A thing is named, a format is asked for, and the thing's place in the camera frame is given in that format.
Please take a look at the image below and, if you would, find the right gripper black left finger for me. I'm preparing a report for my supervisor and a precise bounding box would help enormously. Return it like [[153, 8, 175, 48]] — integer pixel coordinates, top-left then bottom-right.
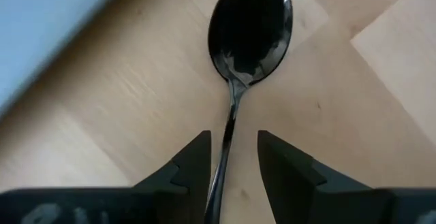
[[0, 130, 212, 224]]

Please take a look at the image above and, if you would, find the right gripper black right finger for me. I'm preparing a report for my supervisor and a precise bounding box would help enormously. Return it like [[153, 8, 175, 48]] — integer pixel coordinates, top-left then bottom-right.
[[257, 130, 436, 224]]

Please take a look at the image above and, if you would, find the shiny dark metal spoon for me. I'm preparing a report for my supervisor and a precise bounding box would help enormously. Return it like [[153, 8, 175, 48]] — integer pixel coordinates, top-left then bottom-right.
[[203, 0, 294, 224]]

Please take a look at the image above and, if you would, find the grey plastic tray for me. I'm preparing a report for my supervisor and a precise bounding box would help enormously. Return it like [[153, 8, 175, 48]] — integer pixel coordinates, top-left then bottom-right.
[[0, 0, 129, 116]]

